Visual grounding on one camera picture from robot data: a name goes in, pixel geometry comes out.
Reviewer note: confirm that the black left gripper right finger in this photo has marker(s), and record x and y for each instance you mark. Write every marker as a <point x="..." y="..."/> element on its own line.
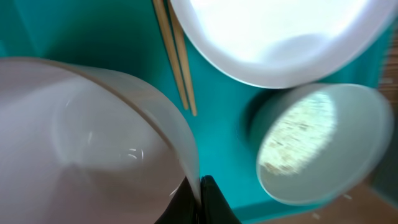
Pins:
<point x="214" y="207"/>

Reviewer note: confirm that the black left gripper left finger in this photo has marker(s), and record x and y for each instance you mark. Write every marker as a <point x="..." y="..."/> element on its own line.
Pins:
<point x="183" y="207"/>

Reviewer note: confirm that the pink bowl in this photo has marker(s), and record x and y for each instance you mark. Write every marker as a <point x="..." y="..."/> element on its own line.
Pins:
<point x="89" y="145"/>

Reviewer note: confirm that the white rice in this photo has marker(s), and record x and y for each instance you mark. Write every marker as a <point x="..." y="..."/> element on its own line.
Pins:
<point x="299" y="135"/>

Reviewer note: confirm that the large white plate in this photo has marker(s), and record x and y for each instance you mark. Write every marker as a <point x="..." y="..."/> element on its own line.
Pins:
<point x="282" y="43"/>

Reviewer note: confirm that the teal plastic tray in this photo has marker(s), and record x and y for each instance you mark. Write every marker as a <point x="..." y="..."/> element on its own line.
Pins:
<point x="125" y="36"/>

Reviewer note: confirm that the wooden chopstick left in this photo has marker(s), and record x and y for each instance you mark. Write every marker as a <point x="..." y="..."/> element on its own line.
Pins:
<point x="170" y="48"/>

